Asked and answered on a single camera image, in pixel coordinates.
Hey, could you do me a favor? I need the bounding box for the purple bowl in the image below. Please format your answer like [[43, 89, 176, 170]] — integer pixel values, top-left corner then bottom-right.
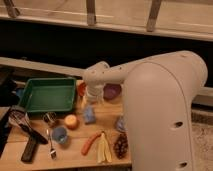
[[104, 84, 122, 100]]

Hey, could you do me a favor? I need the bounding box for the metal whisk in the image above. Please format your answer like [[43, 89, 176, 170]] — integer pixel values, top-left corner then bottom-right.
[[9, 111, 30, 127]]

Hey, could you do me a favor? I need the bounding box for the metal fork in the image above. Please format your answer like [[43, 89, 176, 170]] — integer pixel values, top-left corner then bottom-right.
[[46, 129, 57, 159]]

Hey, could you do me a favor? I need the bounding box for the blue sponge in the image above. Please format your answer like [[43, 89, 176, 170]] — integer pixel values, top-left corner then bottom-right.
[[83, 105, 96, 124]]

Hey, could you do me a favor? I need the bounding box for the small metal cup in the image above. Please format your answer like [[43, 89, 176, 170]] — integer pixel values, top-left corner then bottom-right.
[[43, 112, 57, 127]]

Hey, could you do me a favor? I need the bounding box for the wooden cutting board table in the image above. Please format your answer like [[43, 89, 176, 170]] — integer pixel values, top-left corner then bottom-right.
[[0, 78, 133, 171]]

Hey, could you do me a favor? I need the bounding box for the yellow orange toy cup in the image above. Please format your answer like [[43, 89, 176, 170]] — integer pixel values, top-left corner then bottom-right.
[[64, 115, 78, 130]]

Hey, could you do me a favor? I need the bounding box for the crumpled blue cloth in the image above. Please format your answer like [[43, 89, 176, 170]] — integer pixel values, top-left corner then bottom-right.
[[115, 116, 125, 132]]

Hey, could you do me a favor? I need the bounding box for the yellow toy banana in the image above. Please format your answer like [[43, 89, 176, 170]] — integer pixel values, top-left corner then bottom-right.
[[97, 132, 112, 163]]

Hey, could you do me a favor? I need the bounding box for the orange toy carrot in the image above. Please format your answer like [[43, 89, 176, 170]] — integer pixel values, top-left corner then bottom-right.
[[81, 132, 101, 155]]

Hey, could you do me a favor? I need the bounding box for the orange bowl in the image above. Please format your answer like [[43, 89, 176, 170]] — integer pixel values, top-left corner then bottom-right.
[[77, 82, 86, 97]]

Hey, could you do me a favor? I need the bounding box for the green plastic tray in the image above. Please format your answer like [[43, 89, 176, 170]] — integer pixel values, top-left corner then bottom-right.
[[19, 78, 76, 113]]

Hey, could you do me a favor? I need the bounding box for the blue plastic cup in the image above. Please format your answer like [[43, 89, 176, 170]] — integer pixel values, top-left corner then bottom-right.
[[52, 126, 68, 144]]

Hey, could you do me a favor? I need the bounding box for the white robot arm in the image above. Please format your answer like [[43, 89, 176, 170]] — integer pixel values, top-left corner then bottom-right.
[[83, 51, 208, 171]]

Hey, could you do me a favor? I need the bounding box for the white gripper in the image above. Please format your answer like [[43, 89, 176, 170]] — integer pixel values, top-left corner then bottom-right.
[[81, 85, 103, 108]]

